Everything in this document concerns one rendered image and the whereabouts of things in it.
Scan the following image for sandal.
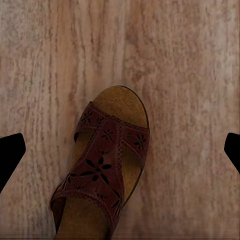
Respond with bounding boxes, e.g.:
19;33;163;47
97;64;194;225
48;85;150;240

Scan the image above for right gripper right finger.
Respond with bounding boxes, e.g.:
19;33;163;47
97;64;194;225
224;132;240;173

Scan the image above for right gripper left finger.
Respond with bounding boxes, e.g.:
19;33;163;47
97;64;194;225
0;133;26;193

